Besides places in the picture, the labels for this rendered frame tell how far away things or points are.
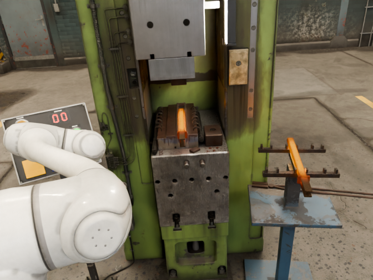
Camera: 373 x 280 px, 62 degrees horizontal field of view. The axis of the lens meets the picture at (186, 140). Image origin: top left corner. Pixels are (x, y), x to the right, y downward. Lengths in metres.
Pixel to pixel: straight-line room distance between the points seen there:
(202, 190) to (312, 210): 0.53
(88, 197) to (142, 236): 1.67
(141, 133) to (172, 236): 0.61
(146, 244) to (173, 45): 1.31
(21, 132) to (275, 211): 1.14
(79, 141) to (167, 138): 0.64
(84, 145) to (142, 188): 0.94
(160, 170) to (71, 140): 0.64
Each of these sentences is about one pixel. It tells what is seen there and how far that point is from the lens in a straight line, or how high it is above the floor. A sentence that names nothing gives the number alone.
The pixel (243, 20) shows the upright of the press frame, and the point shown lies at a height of 1.48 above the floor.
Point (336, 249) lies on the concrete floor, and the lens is 2.43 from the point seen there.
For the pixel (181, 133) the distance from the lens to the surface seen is 1.47.
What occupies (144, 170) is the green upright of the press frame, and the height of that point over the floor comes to 0.71.
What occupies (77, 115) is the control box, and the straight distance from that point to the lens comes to 1.47.
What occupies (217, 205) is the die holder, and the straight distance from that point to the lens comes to 1.70.
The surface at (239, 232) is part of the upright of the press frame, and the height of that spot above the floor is 0.19.
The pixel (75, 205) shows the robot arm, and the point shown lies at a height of 1.41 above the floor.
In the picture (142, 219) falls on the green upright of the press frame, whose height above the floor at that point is 0.36.
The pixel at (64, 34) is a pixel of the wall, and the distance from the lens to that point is 7.84.
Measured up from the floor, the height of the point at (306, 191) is 0.92.
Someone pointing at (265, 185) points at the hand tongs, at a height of 0.66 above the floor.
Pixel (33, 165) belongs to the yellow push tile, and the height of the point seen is 1.02.
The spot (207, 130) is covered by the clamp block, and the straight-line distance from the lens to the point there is 1.58.
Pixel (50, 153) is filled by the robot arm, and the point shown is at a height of 1.31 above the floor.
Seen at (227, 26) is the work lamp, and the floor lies 1.46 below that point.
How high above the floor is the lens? 1.67
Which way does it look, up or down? 28 degrees down
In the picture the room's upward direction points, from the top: 4 degrees counter-clockwise
